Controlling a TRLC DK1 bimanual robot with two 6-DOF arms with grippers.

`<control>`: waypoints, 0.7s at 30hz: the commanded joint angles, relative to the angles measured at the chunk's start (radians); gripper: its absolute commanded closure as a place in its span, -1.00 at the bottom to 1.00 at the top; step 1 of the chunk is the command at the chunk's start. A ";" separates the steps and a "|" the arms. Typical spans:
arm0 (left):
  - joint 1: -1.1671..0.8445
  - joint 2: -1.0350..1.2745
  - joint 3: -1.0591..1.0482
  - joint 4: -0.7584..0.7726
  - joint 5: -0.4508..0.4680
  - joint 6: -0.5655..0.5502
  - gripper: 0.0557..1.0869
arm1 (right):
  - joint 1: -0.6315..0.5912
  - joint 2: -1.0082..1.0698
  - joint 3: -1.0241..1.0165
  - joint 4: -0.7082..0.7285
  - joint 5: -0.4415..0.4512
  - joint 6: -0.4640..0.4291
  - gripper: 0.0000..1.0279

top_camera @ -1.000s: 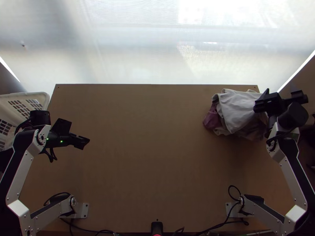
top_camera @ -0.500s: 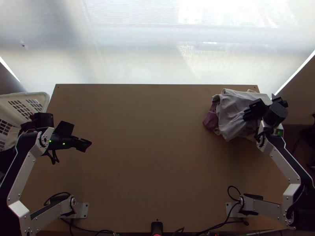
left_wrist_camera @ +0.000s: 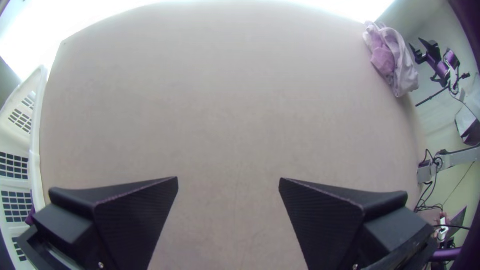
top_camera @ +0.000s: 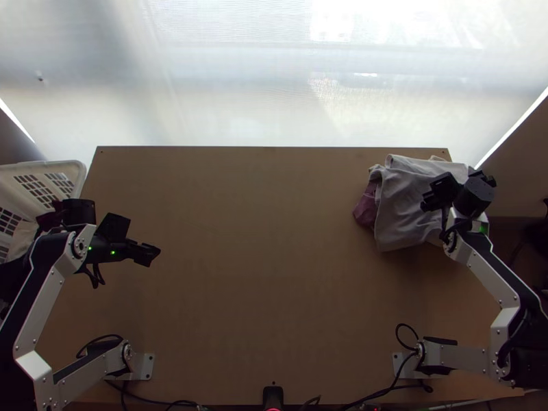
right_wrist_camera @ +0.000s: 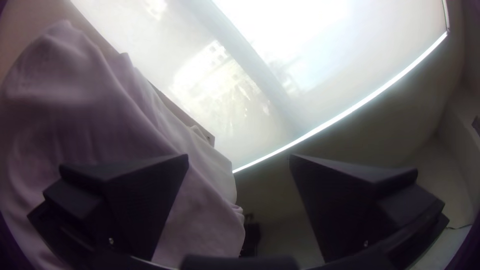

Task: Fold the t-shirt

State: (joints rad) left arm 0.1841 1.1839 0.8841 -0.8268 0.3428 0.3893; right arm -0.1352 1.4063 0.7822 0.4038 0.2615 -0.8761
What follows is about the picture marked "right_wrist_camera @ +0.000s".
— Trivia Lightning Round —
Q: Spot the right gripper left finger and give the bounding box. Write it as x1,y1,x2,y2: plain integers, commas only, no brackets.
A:
26,153,190,264

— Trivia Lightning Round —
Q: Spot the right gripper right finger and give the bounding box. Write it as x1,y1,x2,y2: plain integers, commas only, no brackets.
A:
288,153,450,264

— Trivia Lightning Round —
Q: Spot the pile of folded clothes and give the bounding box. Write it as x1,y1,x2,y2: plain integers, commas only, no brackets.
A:
0,19,247,270

